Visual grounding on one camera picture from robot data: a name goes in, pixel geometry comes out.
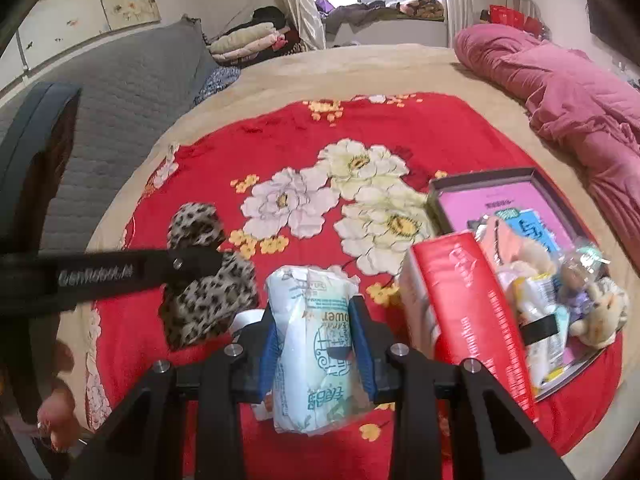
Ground folded cream blanket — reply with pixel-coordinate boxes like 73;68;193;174
207;22;278;61

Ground white curtain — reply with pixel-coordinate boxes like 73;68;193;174
442;0;476;48

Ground pile of clothes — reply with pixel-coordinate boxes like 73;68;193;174
325;0;446;31

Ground teddy bear with purple dress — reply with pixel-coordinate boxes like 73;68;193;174
565;275;631;348

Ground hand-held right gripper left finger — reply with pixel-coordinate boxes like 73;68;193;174
70;305;278;480

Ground white and yellow sachet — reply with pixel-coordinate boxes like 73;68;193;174
515;275;571;386

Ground light blue tissue pack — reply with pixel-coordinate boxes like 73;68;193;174
252;265;373;436

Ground white bottle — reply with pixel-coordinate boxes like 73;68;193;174
232;309;266;336

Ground dark patterned pillow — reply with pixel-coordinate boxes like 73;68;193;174
192;65;243;106

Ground black cloth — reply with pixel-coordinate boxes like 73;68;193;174
252;6;288;31

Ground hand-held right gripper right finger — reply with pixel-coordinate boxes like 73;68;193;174
347;296;576;480

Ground black television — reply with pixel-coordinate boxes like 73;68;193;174
585;0;640;56

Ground grey box tray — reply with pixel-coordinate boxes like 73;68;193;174
427;166;626;401

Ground person's left hand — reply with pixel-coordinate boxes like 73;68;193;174
36;342;83;453

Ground beige bed sheet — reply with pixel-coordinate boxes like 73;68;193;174
37;42;640;480

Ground red tissue pack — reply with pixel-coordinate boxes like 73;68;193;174
400;230;541;423

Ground pink quilt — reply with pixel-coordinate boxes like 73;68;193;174
453;23;640;246

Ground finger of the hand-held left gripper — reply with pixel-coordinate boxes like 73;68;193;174
150;249;225;287

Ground leopard print scrunchie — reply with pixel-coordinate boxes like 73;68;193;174
160;202;260;352

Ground pink book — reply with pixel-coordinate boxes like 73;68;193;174
435;182;576;261

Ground red floral blanket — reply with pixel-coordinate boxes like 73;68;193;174
85;92;623;480

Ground cream curtain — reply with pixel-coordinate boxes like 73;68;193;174
267;0;326;51

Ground pink packet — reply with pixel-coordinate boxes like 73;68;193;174
477;215;531;266

